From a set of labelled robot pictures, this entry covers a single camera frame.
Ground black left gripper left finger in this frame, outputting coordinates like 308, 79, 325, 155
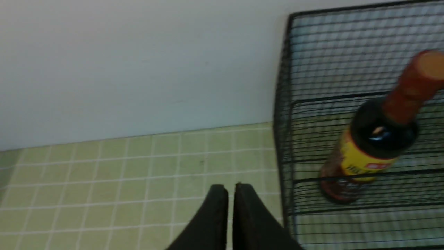
167, 184, 229, 250

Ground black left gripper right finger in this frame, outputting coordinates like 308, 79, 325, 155
233, 183, 302, 250

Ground dark soy sauce bottle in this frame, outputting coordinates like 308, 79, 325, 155
319, 50, 444, 204

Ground green checkered tablecloth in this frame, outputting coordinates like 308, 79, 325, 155
0, 104, 444, 250

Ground black wire mesh shelf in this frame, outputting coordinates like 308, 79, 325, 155
273, 0, 444, 250

